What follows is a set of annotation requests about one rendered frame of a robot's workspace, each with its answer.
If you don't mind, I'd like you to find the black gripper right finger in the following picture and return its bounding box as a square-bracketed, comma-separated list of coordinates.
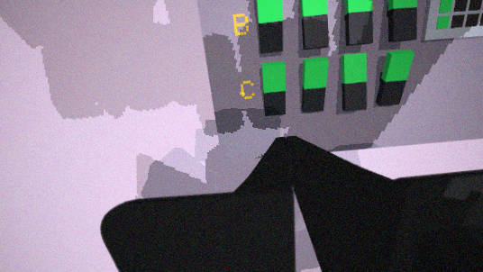
[287, 136, 483, 272]

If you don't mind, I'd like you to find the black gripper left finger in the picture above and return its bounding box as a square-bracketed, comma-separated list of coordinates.
[100, 137, 296, 272]

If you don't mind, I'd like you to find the grey switch panel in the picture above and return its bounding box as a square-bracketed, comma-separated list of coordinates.
[196, 0, 483, 161]

